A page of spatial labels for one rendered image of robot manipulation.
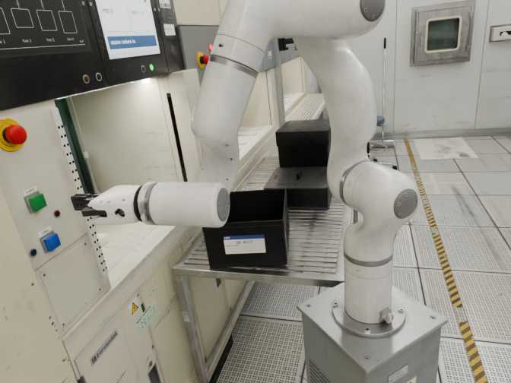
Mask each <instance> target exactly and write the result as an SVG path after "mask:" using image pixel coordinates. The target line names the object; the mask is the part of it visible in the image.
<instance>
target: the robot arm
mask: <svg viewBox="0 0 511 383"><path fill-rule="evenodd" d="M385 9H386V0H228V1H227V4H226V6H225V9H224V13H223V16H222V18H221V22H220V25H219V28H218V30H217V35H216V37H215V40H214V45H213V47H212V50H211V54H210V56H209V60H208V63H207V66H206V69H205V73H204V77H203V79H202V84H201V86H200V89H199V92H198V96H197V100H196V102H195V106H194V109H193V112H192V118H191V129H192V132H193V134H194V136H196V137H197V139H199V141H200V143H201V146H202V162H201V166H200V170H199V174H198V178H197V181H196V182H147V183H145V184H144V185H117V186H114V187H112V188H111V189H109V190H107V191H105V192H104V193H95V194H92V196H91V194H75V196H71V202H72V204H73V207H74V209H75V210H81V212H82V216H83V217H90V216H98V217H97V218H95V219H94V220H93V223H94V224H96V225H118V224H127V223H137V222H139V221H141V222H142V223H145V224H147V225H158V226H196V227H216V228H219V227H222V226H223V225H224V224H225V223H226V222H227V218H228V216H229V213H230V192H231V189H232V187H233V183H234V180H235V178H236V173H237V170H238V166H239V160H240V149H239V143H238V131H239V128H240V124H241V121H242V119H243V116H244V113H245V111H246V107H247V105H248V102H249V98H250V96H251V94H252V90H253V88H254V85H255V82H256V78H257V77H258V73H259V69H260V68H261V65H262V61H263V58H264V56H265V52H266V49H267V47H268V44H269V42H270V40H273V39H277V38H292V39H293V41H294V45H295V46H296V48H297V51H298V52H299V54H300V55H301V57H302V58H303V60H304V61H305V63H306V64H307V65H308V66H309V68H310V70H311V71H312V73H313V74H314V76H315V78H316V80H317V81H318V83H319V86H320V88H321V90H322V94H323V96H324V100H325V105H326V109H327V112H328V118H329V121H330V126H331V148H330V154H329V158H328V166H327V183H328V187H329V190H330V192H331V193H332V194H333V196H334V197H335V198H336V199H337V200H339V201H340V202H341V203H343V204H346V205H347V206H349V207H351V208H353V209H355V210H357V211H359V212H360V213H362V215H363V221H360V222H357V223H354V224H352V225H350V226H349V227H348V228H347V230H346V231H345V233H344V241H343V249H344V292H342V293H340V294H339V295H338V296H336V298H335V299H334V301H333V303H332V314H333V317H334V319H335V320H336V322H337V323H338V324H339V325H340V326H341V327H342V328H344V329H345V330H346V331H349V332H351V333H352V334H356V335H359V336H362V337H385V336H388V335H391V334H394V333H395V332H396V331H398V330H399V329H400V328H401V327H402V326H403V324H404V323H405V308H404V306H403V305H402V303H401V302H400V301H399V300H398V299H397V298H396V297H394V296H393V295H392V267H393V242H394V238H395V234H396V233H397V232H398V230H399V229H400V228H401V227H402V226H403V225H404V224H405V223H407V222H408V221H409V220H410V219H411V218H412V217H413V216H414V215H415V213H416V211H417V208H418V205H419V195H418V191H417V187H416V185H415V184H414V182H413V180H412V179H411V178H410V177H408V176H407V175H405V174H404V173H401V172H399V171H398V170H395V169H392V168H389V167H387V166H383V165H380V164H378V163H374V162H372V161H370V159H369V158H368V156H367V142H368V141H369V140H370V139H371V138H372V137H373V136H374V134H375V131H376V125H377V110H376V99H375V94H374V89H373V82H372V80H371V77H370V74H369V73H368V71H367V70H366V68H365V67H364V66H363V64H362V63H361V62H360V61H359V60H358V58H357V57H356V56H355V55H354V54H353V52H352V51H351V49H350V48H349V46H348V45H347V43H346V42H345V40H346V39H352V38H356V37H359V36H363V35H364V34H366V33H369V32H370V31H371V30H373V29H374V28H375V27H376V26H377V25H378V23H379V22H380V21H381V19H382V16H383V15H384V12H385Z"/></svg>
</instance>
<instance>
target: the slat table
mask: <svg viewBox="0 0 511 383"><path fill-rule="evenodd" d="M276 168H280V165H279V157H263V159H262V160H261V161H260V163H259V164H258V165H257V166H256V168H255V169H254V170H253V171H252V172H251V173H250V174H249V176H248V177H247V178H246V179H245V181H244V182H243V183H242V184H241V186H240V187H239V188H238V189H237V190H236V192H240V191H245V190H264V189H263V188H264V187H265V185H266V183H267V181H268V180H269V179H270V177H271V175H272V174H273V172H274V171H275V169H276ZM261 174H264V175H261ZM331 203H334V204H330V207H329V209H328V210H302V209H288V216H289V220H300V221H289V224H290V227H300V228H290V235H289V242H296V243H289V249H288V251H292V252H288V255H291V256H300V257H291V256H288V261H289V262H288V264H287V265H293V266H297V267H291V266H260V267H250V268H252V269H245V268H234V267H215V268H211V267H209V266H201V265H190V264H205V265H209V262H208V261H197V260H193V259H198V260H208V256H198V255H207V252H200V251H207V250H206V248H205V247H206V246H205V238H204V234H203V231H202V232H201V234H200V235H199V236H198V237H197V239H196V240H195V241H194V242H193V243H192V244H191V245H190V246H189V248H188V249H187V250H186V252H185V253H184V254H183V255H182V257H181V258H180V259H179V260H178V261H177V262H176V263H175V265H174V266H173V267H172V272H173V277H174V280H175V284H176V290H177V293H178V297H179V303H180V307H181V310H182V312H188V314H189V320H190V322H187V321H184V323H185V326H186V333H187V336H188V340H189V346H190V349H191V353H192V358H193V362H194V366H195V371H196V375H197V379H198V383H208V377H207V373H208V370H209V369H210V367H211V364H212V362H213V360H214V358H215V356H216V354H217V351H218V349H219V347H220V345H221V343H222V341H223V339H224V336H225V334H226V333H227V330H228V328H229V326H230V324H231V322H232V320H233V317H234V315H235V314H236V311H237V309H238V308H239V305H240V303H241V301H242V299H243V297H244V295H245V293H246V290H247V288H248V286H249V284H250V282H251V281H257V282H267V283H286V284H296V285H305V286H324V287H334V286H337V285H339V284H341V283H343V282H344V249H343V241H344V233H345V231H346V230H347V228H348V227H349V226H350V225H351V217H352V209H353V208H351V207H349V206H347V205H346V204H343V203H341V202H340V201H339V200H337V199H336V198H332V199H331ZM333 206H345V207H333ZM339 209H344V210H339ZM301 211H314V212H301ZM339 212H344V213H339ZM353 212H354V223H357V222H358V211H357V210H355V209H353ZM300 214H313V215H300ZM334 215H344V216H334ZM295 217H309V218H295ZM326 218H341V219H326ZM343 218H344V219H343ZM317 221H329V222H317ZM342 221H343V223H342ZM301 224H310V225H301ZM327 225H340V226H327ZM341 225H342V227H341ZM315 228H324V229H315ZM341 228H342V230H340V229H341ZM292 231H306V232H292ZM314 232H327V233H314ZM340 232H341V234H340ZM292 235H305V236H292ZM332 236H341V238H340V237H332ZM312 239H321V240H312ZM326 240H340V241H326ZM301 243H304V244H301ZM311 243H314V244H311ZM339 243H340V245H339ZM317 244H331V245H317ZM338 245H339V247H338ZM202 246H204V247H202ZM291 247H302V248H291ZM322 248H335V249H322ZM338 248H339V250H337V249H338ZM308 252H321V253H308ZM322 253H335V254H322ZM336 254H338V255H336ZM307 257H319V258H307ZM337 257H338V260H337V259H331V258H337ZM306 261H313V262H326V263H336V262H337V266H336V264H325V263H312V262H306ZM304 266H306V267H304ZM314 267H329V268H335V267H336V271H335V269H327V268H314ZM257 268H261V269H272V270H284V271H268V270H256V269H257ZM290 271H296V272H290ZM303 271H306V272H317V273H329V274H312V273H303ZM334 273H335V275H334ZM185 276H190V277H209V278H218V279H228V280H246V282H245V284H244V286H243V288H242V290H241V292H240V294H239V296H238V298H237V300H236V302H235V304H234V307H233V309H232V311H231V313H230V315H229V316H228V318H227V320H226V322H225V325H224V327H223V329H222V331H221V333H220V335H219V337H218V339H217V341H216V343H215V345H214V347H213V349H212V351H211V353H210V355H209V357H208V359H207V361H206V363H205V364H204V360H203V356H202V350H201V346H200V343H199V338H198V332H197V329H196V325H195V319H194V315H193V311H192V305H191V301H190V298H189V291H188V287H187V283H186V277H185Z"/></svg>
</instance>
